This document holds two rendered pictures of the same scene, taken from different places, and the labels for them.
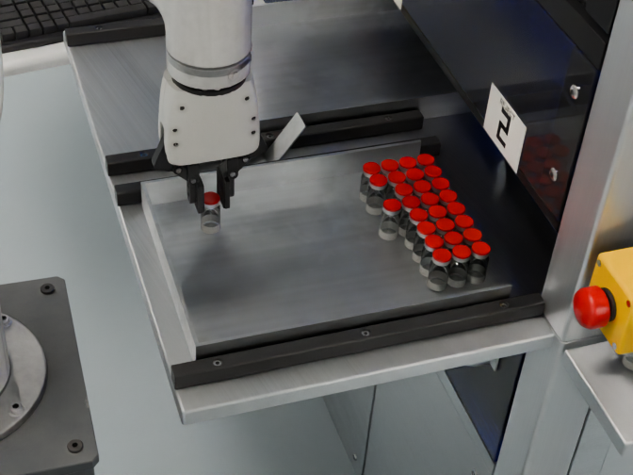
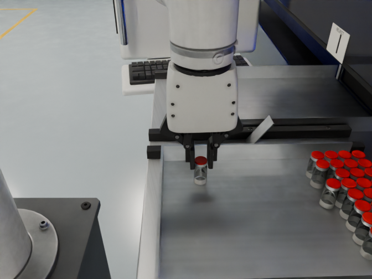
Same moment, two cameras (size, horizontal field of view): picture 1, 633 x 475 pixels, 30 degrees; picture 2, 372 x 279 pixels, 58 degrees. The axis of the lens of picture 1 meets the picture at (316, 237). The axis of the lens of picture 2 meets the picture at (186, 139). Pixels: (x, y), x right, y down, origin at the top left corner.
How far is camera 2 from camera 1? 0.77 m
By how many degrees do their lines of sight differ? 17
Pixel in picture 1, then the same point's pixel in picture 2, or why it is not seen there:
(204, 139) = (194, 114)
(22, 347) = (44, 247)
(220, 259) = (201, 203)
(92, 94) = (158, 99)
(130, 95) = not seen: hidden behind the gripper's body
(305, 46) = (278, 88)
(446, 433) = not seen: outside the picture
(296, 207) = (260, 175)
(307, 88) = (277, 108)
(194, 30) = (185, 11)
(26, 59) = (141, 88)
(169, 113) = (168, 90)
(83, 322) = not seen: hidden behind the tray
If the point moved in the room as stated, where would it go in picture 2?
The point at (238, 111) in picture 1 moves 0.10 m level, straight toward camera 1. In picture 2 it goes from (221, 94) to (206, 137)
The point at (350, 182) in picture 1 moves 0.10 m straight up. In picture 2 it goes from (300, 163) to (312, 115)
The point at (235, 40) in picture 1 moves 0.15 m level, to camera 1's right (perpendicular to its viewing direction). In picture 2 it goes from (220, 26) to (365, 41)
